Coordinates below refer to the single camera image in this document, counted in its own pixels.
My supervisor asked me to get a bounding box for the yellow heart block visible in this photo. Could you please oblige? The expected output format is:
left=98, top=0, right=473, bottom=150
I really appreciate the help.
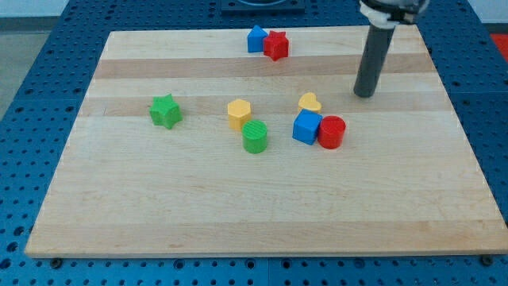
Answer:
left=298, top=92, right=322, bottom=114

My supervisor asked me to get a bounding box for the green star block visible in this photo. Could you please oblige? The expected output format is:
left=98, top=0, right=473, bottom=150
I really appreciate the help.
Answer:
left=149, top=94, right=183, bottom=129

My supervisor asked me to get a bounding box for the blue cube block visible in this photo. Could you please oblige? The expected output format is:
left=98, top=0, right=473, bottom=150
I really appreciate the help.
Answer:
left=292, top=109, right=323, bottom=145

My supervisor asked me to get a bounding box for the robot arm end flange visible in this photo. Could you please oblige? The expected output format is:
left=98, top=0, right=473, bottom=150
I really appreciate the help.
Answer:
left=359, top=0, right=430, bottom=29

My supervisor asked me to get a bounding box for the red star block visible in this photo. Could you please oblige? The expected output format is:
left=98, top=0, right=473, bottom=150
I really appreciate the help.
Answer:
left=263, top=30, right=289, bottom=61

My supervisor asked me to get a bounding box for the green cylinder block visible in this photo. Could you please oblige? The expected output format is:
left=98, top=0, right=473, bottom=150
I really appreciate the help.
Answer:
left=242, top=120, right=267, bottom=154

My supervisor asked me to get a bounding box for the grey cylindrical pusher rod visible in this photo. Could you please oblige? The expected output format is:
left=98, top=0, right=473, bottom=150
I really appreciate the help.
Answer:
left=353, top=25, right=394, bottom=98

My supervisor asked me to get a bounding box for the blue pentagon block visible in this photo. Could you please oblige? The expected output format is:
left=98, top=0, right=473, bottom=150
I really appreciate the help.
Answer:
left=247, top=25, right=268, bottom=53

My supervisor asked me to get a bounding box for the yellow hexagon block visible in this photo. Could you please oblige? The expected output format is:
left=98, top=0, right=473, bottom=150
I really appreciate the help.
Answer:
left=227, top=99, right=252, bottom=131

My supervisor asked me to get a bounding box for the red cylinder block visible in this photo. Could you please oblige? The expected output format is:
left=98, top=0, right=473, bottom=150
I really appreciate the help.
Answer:
left=317, top=115, right=346, bottom=149

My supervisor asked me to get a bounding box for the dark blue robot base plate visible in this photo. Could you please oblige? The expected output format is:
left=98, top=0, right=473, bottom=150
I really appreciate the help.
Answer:
left=220, top=0, right=306, bottom=14

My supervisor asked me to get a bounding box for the wooden board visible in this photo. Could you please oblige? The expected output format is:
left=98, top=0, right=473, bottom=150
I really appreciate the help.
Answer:
left=25, top=25, right=507, bottom=258

